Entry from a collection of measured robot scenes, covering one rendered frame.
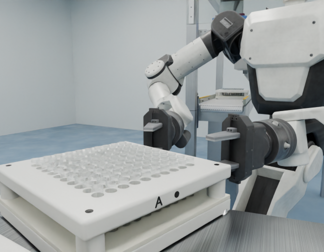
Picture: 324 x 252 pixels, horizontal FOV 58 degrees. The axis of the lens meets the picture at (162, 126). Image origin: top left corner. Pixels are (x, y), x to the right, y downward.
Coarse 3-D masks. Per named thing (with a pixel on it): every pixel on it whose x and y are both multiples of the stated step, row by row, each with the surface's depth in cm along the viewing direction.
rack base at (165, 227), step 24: (24, 216) 36; (48, 216) 36; (144, 216) 36; (168, 216) 36; (192, 216) 37; (216, 216) 41; (48, 240) 31; (72, 240) 31; (120, 240) 31; (144, 240) 31; (168, 240) 34
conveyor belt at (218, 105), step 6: (204, 102) 192; (210, 102) 192; (216, 102) 192; (222, 102) 192; (228, 102) 192; (234, 102) 192; (240, 102) 192; (204, 108) 181; (210, 108) 180; (216, 108) 178; (222, 108) 177; (228, 108) 176; (234, 108) 175; (240, 108) 174
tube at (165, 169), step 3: (162, 165) 39; (165, 165) 39; (168, 165) 39; (162, 168) 38; (165, 168) 38; (168, 168) 38; (162, 171) 38; (165, 171) 38; (168, 171) 38; (168, 204) 39; (165, 207) 39
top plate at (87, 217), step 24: (0, 168) 41; (24, 168) 40; (192, 168) 40; (216, 168) 40; (24, 192) 34; (48, 192) 32; (72, 192) 32; (120, 192) 32; (144, 192) 32; (168, 192) 33; (192, 192) 36; (72, 216) 27; (96, 216) 26; (120, 216) 28
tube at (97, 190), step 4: (96, 184) 32; (100, 184) 31; (92, 188) 30; (96, 188) 30; (100, 188) 31; (92, 192) 31; (96, 192) 30; (100, 192) 31; (92, 196) 31; (96, 196) 30; (100, 196) 31
